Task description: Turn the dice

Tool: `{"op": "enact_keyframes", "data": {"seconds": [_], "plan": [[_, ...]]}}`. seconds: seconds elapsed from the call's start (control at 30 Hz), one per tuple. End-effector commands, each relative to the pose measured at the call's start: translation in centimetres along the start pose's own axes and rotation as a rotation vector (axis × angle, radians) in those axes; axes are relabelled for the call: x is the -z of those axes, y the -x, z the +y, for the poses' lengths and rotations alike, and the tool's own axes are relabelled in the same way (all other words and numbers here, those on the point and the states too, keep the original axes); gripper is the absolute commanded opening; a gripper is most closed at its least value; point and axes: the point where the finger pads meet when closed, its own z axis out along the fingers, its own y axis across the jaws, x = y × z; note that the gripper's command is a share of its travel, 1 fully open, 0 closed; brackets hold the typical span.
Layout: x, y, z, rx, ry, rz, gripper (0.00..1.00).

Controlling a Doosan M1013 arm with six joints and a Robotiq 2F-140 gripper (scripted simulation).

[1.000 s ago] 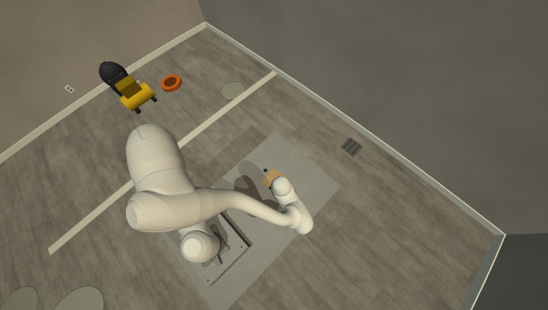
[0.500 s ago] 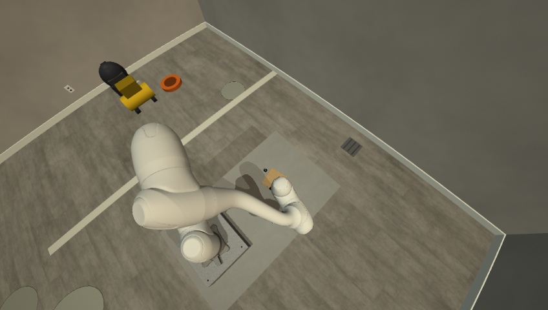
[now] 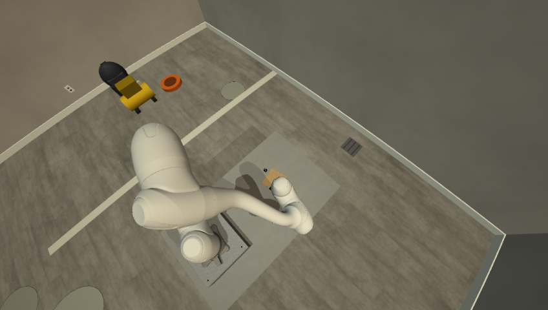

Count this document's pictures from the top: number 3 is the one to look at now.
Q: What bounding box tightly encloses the tan square mat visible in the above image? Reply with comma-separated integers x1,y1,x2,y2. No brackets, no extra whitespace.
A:
262,168,287,188

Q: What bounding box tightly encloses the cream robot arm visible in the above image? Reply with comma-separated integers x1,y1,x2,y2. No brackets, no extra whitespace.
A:
131,123,313,267

